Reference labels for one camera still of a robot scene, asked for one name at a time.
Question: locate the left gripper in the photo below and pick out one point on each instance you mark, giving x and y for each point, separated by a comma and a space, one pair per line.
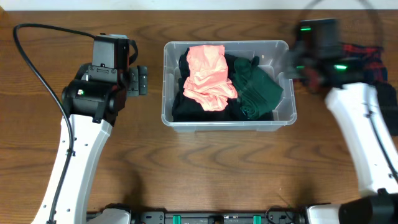
136, 80

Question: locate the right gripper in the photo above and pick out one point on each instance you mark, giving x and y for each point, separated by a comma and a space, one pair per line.
296, 56

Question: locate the green garment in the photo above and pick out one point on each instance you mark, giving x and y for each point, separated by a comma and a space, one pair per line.
258, 93

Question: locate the large black garment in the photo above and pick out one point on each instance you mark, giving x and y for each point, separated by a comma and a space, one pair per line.
187, 109

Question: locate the pink garment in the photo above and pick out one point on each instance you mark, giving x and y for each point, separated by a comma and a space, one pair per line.
208, 83

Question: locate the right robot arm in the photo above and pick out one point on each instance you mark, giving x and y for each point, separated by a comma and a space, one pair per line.
357, 112

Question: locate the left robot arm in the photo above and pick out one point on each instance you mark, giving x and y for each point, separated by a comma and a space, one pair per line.
92, 101

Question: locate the clear plastic storage bin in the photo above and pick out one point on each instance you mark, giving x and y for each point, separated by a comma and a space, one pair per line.
271, 55

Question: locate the red plaid shirt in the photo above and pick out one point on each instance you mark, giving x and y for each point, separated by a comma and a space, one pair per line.
370, 59

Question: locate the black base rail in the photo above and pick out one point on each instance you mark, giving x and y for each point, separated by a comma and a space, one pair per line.
277, 216

